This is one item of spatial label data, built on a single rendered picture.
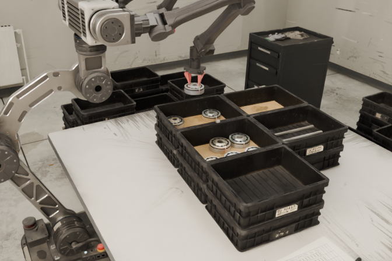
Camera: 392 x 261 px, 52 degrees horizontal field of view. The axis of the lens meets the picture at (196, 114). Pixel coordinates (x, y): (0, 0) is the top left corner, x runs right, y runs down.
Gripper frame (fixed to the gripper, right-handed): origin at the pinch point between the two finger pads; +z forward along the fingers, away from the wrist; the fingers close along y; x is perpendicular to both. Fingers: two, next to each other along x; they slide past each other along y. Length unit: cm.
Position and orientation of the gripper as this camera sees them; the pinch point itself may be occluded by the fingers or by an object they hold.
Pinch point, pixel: (194, 84)
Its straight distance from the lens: 207.4
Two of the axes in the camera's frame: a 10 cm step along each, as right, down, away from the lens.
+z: -0.3, 9.1, 4.2
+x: -3.0, 3.9, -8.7
